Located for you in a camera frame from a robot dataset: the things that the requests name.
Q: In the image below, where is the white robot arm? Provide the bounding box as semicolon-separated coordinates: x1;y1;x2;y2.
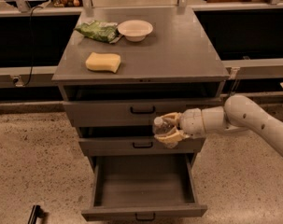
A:
152;95;283;157

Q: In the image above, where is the grey bottom drawer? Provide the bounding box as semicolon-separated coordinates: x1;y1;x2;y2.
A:
82;153;207;221

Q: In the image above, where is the metal bracket on rail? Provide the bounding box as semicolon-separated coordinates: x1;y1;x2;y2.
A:
228;67;240;96

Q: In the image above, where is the black object on floor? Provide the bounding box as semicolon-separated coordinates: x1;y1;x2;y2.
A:
27;205;43;224

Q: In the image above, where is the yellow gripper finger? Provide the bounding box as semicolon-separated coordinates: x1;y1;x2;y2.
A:
154;128;190;144
162;112;181;127

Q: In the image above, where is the grey drawer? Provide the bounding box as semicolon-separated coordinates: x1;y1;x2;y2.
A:
78;136;205;157
64;98;221;127
82;153;207;221

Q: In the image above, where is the grey top drawer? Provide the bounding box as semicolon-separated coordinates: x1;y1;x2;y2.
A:
64;98;221;127

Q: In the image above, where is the yellow sponge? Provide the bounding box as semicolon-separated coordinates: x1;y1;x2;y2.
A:
85;52;120;73

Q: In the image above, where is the clear plastic water bottle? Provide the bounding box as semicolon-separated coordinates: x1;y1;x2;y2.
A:
152;117;177;148

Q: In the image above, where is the grey drawer cabinet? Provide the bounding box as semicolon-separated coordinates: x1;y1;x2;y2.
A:
51;6;231;170

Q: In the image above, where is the green snack bag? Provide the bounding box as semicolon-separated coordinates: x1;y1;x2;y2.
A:
75;20;122;44

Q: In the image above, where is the black power cable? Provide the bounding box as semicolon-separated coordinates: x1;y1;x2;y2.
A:
22;5;45;87

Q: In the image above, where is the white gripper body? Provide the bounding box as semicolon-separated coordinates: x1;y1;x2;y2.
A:
179;108;205;139

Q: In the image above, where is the grey middle drawer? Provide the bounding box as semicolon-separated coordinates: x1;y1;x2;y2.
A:
78;136;205;157

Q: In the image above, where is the white bowl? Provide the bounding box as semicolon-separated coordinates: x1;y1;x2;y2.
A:
118;20;153;42

